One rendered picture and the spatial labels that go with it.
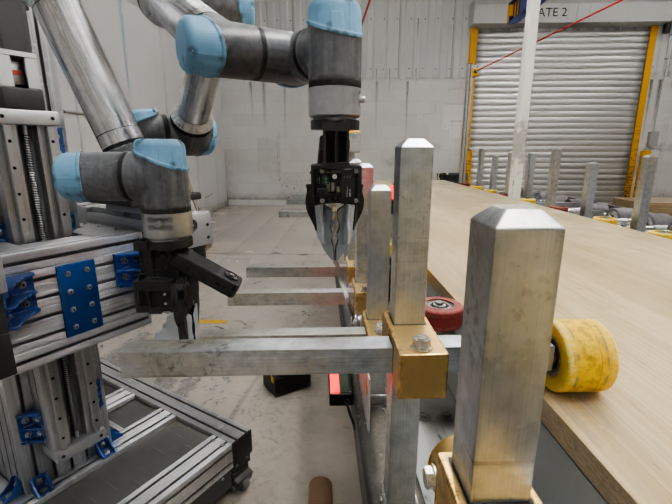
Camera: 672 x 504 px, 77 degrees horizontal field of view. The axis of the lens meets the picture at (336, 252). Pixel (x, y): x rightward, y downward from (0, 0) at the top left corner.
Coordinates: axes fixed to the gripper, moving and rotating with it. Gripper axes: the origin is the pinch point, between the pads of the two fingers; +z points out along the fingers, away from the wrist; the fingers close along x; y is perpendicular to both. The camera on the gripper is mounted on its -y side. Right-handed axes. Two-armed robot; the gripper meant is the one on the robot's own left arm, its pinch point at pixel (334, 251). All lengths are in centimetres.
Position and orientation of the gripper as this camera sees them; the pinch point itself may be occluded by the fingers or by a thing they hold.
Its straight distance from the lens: 67.9
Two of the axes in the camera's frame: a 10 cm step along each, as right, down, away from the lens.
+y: 0.4, 2.4, -9.7
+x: 10.0, -0.1, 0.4
